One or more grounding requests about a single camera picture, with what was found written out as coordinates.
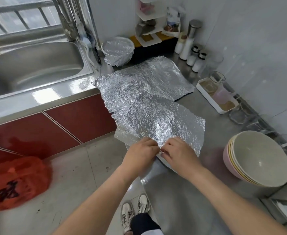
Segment person's right hand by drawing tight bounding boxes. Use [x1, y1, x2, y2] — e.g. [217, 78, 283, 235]
[159, 137, 205, 180]

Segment person's left hand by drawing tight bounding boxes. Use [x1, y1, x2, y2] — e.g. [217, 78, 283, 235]
[120, 137, 161, 181]

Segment foil-covered bowl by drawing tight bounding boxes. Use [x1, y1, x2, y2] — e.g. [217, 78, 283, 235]
[114, 94, 206, 169]
[101, 37, 135, 67]

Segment stack of aluminium foil sheets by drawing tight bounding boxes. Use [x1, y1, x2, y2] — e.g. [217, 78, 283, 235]
[93, 56, 195, 117]

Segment pink bowl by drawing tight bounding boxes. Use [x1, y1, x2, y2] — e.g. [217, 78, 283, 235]
[223, 131, 287, 188]

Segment person's left forearm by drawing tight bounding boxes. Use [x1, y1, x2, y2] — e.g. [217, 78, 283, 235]
[53, 169, 144, 235]

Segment person's right forearm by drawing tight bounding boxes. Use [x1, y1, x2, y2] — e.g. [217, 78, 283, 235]
[190, 166, 287, 235]

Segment person's right white shoe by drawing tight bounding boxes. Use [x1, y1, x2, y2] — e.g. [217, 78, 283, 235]
[137, 194, 151, 214]

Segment person's white shoe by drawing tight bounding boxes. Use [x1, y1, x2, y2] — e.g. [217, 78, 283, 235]
[121, 202, 135, 233]
[137, 194, 151, 214]

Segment person's left white shoe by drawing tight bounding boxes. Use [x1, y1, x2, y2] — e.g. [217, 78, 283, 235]
[121, 202, 135, 233]

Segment person's dark trousers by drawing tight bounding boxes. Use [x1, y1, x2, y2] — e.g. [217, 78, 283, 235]
[129, 213, 164, 235]

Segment white rectangular tray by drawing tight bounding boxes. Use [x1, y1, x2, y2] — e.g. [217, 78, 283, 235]
[196, 77, 239, 115]

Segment red kitchen cabinet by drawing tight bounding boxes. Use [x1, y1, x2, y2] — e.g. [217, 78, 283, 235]
[0, 94, 117, 169]

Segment pink translucent cup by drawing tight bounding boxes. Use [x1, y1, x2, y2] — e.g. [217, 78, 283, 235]
[212, 83, 235, 105]

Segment white shaker with black lid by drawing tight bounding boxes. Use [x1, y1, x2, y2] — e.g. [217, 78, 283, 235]
[192, 50, 207, 73]
[186, 44, 200, 67]

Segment small white tan-capped bottle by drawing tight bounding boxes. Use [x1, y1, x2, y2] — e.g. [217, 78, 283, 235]
[174, 33, 187, 54]

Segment tall white steel-capped bottle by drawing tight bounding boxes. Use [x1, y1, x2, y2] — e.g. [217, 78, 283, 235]
[179, 19, 203, 61]

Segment red plastic bag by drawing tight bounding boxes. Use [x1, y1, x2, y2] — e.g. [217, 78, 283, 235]
[0, 156, 52, 212]

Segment white dish brush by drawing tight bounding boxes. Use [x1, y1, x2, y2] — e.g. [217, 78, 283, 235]
[80, 37, 93, 49]

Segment white corner shelf rack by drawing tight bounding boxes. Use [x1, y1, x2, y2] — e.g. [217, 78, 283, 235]
[135, 0, 181, 48]

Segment colourful snack packet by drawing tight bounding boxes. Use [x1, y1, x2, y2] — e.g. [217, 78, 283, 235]
[164, 7, 181, 35]

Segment stainless steel sink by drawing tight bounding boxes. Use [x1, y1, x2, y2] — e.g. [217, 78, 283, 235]
[0, 39, 101, 128]

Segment steel faucet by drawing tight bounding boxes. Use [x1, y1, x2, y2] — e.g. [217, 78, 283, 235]
[50, 0, 79, 42]

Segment metal window railing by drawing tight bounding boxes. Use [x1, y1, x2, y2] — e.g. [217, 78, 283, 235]
[0, 1, 61, 37]

